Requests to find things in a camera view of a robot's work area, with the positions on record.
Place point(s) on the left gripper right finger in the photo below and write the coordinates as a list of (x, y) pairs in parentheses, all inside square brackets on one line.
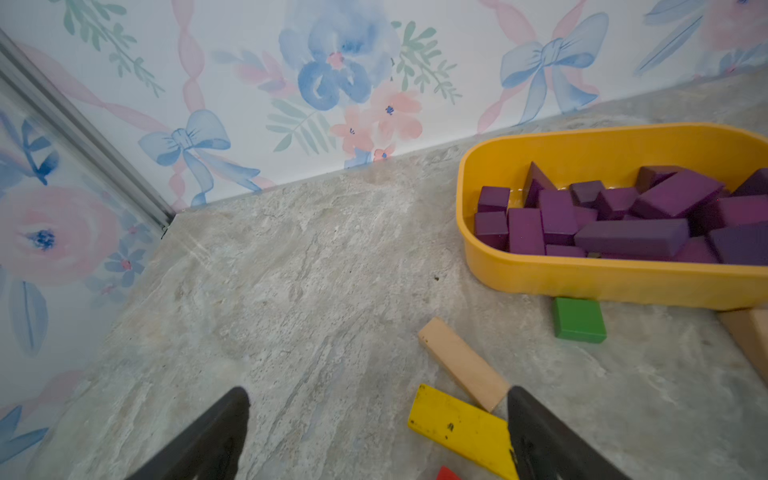
[(544, 447)]

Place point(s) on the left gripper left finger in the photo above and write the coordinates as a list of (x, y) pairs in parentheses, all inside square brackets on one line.
[(209, 448)]

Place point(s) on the purple cube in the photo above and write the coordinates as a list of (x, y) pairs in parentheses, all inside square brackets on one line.
[(493, 199), (491, 228)]

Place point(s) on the purple long brick top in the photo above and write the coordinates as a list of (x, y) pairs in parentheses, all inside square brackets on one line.
[(643, 238)]

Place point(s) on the yellow plastic storage bin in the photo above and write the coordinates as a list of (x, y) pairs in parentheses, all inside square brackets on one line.
[(614, 156)]

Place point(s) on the yellow long brick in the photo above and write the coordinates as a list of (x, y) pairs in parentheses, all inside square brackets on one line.
[(468, 431)]

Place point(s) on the natural wood brick top left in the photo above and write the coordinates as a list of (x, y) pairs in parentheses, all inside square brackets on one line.
[(468, 369)]

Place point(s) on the natural wood brick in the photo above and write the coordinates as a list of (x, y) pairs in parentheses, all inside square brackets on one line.
[(748, 328), (468, 369)]

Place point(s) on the red bridge brick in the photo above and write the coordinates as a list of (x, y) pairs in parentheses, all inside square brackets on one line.
[(446, 473)]

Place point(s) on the green small brick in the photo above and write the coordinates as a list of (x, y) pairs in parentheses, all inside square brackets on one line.
[(578, 320)]

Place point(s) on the natural wood brick top centre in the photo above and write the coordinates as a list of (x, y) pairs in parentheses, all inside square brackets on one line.
[(748, 328)]

